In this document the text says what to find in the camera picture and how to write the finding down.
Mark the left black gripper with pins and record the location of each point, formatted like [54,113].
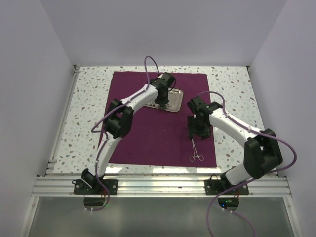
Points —
[164,101]

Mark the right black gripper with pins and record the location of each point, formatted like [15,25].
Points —
[192,130]

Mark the steel hemostat forceps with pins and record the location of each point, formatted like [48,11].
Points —
[195,153]

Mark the purple cloth wrap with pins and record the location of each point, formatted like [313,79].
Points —
[160,138]

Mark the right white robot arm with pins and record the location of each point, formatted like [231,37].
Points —
[261,151]

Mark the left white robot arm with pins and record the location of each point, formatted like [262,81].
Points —
[116,124]

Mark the long steel scissors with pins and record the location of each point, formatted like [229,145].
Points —
[164,107]

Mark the steel instrument tray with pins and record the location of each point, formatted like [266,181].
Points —
[175,100]

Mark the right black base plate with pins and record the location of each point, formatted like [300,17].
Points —
[244,188]

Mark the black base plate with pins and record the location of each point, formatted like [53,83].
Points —
[244,188]
[111,187]

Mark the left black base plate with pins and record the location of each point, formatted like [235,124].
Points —
[111,187]

